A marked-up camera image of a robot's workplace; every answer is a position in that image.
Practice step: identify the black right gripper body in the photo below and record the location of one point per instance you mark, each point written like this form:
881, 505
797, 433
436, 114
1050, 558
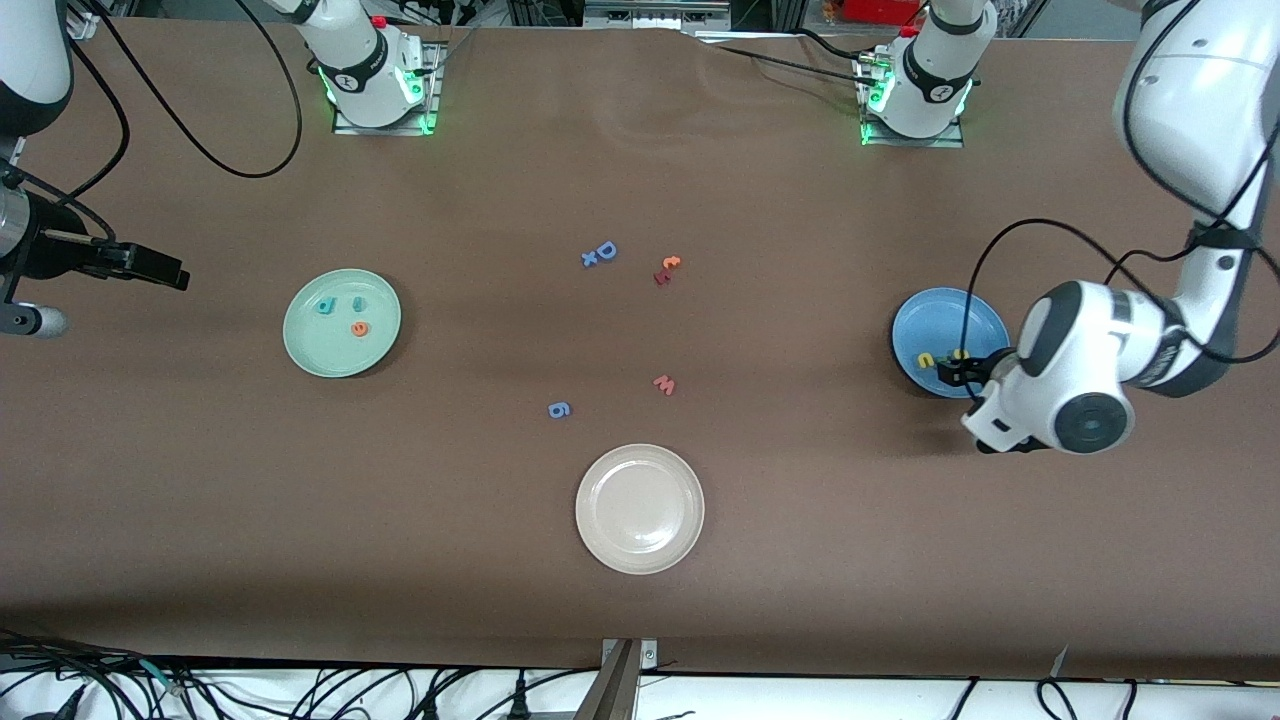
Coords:
58, 256

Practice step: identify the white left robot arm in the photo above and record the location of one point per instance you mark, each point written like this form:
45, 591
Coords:
1190, 100

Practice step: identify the blue plate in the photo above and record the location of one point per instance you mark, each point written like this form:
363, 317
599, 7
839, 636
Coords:
935, 320

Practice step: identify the light green plate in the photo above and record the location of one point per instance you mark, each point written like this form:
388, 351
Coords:
335, 350

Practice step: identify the red letter w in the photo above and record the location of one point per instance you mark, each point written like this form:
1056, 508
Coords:
664, 385

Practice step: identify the beige plate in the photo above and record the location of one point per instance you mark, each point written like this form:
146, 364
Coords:
640, 509

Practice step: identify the red box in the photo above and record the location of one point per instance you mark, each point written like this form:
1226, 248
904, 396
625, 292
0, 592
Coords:
880, 10

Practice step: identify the brown table cover sheet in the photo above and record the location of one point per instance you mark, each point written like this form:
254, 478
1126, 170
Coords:
400, 550

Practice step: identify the blue letter D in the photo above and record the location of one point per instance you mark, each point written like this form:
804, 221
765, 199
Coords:
600, 250

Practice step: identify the grey metal box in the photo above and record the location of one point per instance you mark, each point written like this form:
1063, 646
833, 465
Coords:
650, 15

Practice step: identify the aluminium frame rail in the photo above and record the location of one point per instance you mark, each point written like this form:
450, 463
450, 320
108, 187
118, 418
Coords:
75, 25

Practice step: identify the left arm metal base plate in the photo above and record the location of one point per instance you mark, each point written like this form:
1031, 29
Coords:
910, 143

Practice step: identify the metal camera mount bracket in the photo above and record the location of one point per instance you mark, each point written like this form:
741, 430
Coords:
618, 685

